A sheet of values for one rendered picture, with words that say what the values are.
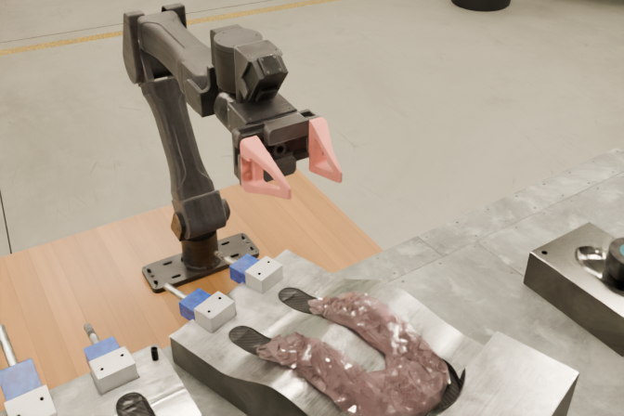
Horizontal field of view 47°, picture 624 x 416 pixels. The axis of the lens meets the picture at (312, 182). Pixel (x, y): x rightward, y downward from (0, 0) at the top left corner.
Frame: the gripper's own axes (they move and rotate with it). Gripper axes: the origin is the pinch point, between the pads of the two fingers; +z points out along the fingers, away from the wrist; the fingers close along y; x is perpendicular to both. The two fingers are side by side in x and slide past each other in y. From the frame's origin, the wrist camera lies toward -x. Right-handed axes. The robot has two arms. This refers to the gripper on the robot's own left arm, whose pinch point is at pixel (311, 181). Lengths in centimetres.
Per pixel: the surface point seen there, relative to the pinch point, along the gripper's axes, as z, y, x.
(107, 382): -9.8, -23.8, 29.1
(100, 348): -16.0, -22.8, 29.5
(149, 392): -6.9, -19.4, 30.6
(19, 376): -13.0, -33.1, 25.8
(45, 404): -8.6, -31.5, 27.2
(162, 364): -10.4, -16.3, 30.7
